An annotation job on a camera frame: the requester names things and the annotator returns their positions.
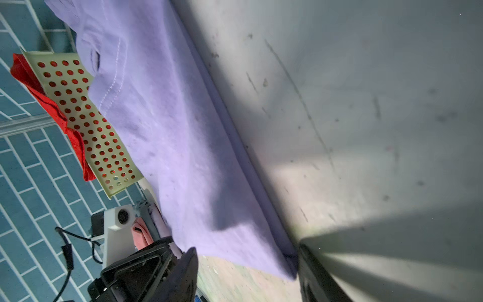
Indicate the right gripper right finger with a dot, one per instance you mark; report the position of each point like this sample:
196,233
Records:
317,285

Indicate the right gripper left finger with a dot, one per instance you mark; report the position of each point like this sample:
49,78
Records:
181,284

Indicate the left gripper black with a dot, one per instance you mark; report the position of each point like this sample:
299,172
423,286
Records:
136,277

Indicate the purple t shirt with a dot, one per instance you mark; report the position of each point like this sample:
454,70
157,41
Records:
152,86

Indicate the folded pink t shirt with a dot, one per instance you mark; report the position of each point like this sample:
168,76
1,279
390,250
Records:
142,237

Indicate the pale green plastic basket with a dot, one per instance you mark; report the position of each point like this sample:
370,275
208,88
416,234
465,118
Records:
66,81

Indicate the red t shirt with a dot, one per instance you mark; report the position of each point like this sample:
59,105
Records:
23,73

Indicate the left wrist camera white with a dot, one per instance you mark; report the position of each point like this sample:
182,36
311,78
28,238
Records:
114,227

